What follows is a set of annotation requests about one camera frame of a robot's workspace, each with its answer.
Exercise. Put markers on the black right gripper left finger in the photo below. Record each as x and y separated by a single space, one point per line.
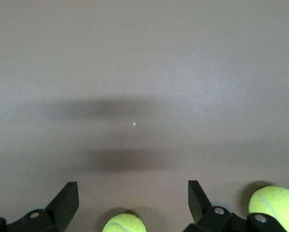
60 207

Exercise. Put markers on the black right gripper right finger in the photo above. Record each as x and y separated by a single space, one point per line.
200 207

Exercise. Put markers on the yellow tennis ball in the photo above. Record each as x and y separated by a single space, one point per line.
275 200
124 223

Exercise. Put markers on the brown table cover sheet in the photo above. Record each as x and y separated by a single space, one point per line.
134 60

